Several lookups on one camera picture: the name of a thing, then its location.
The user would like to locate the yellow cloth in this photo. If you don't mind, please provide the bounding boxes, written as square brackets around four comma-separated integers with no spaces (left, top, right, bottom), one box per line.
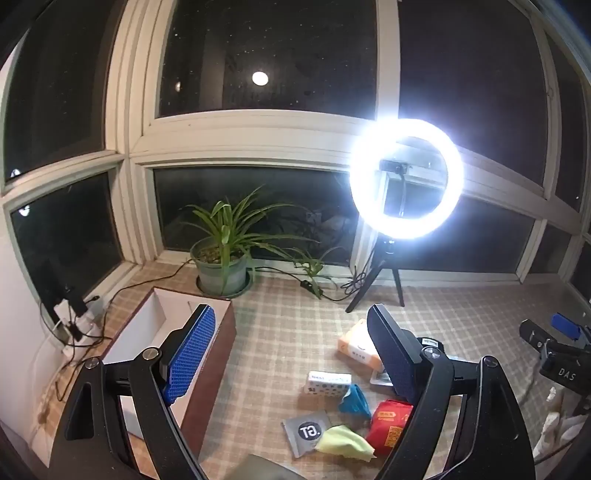
[315,425,377,462]

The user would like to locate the black power cables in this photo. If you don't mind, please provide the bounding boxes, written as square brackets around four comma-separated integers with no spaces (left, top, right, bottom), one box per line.
[39,258,197,407]

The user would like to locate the white ring light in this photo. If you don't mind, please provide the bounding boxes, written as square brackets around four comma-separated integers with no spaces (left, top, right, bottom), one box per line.
[348,119,465,241]

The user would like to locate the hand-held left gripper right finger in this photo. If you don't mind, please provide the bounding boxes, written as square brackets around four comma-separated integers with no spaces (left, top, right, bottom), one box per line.
[366,303,536,480]

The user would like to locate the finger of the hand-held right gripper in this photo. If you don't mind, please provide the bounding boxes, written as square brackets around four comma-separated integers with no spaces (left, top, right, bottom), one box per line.
[551,312,591,344]
[519,319,555,356]

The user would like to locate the black ring light cable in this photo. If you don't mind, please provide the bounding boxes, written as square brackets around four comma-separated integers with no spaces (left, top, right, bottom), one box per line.
[249,258,370,303]

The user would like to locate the dotted tissue pack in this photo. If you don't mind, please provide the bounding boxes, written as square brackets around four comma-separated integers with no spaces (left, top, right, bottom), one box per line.
[304,370,352,398]

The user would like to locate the blue packet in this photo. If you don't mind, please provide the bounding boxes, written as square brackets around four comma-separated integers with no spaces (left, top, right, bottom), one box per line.
[338,384,372,421]

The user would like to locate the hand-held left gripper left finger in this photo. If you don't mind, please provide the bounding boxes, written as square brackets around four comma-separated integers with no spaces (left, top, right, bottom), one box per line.
[48,302,218,480]

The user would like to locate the checked tablecloth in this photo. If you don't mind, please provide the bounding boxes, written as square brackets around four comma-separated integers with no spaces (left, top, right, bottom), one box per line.
[34,263,591,480]

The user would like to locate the black charger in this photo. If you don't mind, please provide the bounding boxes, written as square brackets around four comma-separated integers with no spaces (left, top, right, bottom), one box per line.
[41,261,88,317]

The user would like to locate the person's right hand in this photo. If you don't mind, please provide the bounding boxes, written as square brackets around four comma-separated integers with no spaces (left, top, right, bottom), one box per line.
[536,387,591,461]

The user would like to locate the olive flat object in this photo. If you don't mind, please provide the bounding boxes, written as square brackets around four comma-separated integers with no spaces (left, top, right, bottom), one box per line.
[226,453,308,480]

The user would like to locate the brown cardboard box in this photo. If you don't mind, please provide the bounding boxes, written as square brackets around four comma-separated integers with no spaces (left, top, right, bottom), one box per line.
[102,286,237,439]

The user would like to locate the black tripod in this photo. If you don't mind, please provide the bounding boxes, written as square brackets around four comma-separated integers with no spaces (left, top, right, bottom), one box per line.
[345,237,406,313]

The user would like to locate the potted green plant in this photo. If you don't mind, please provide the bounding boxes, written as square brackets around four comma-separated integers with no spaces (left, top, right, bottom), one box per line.
[182,185,345,298]

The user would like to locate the grey square packet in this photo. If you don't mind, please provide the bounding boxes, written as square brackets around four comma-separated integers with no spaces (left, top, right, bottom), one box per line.
[281,410,333,459]

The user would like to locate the black phone clamp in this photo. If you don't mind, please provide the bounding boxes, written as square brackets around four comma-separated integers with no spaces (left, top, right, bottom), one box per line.
[379,159,411,217]

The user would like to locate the red packet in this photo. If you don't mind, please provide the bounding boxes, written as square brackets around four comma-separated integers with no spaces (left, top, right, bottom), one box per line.
[365,399,415,455]

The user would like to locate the orange tissue pack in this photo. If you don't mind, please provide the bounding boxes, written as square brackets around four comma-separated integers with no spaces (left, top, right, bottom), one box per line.
[337,318,382,370]

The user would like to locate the white power strip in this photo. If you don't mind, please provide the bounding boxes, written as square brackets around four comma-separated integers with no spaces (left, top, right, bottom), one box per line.
[53,295,102,356]

